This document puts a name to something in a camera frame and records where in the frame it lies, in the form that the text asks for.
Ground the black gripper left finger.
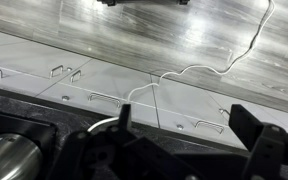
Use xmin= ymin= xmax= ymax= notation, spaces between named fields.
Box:
xmin=47 ymin=103 xmax=205 ymax=180

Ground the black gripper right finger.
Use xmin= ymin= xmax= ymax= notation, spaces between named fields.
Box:
xmin=228 ymin=104 xmax=288 ymax=180

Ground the steel coffee carafe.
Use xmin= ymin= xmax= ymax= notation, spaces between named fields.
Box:
xmin=0 ymin=133 xmax=44 ymax=180

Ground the black stand base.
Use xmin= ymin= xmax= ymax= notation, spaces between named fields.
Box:
xmin=96 ymin=0 xmax=191 ymax=7

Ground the white power cable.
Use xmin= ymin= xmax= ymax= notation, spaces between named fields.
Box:
xmin=87 ymin=0 xmax=277 ymax=134

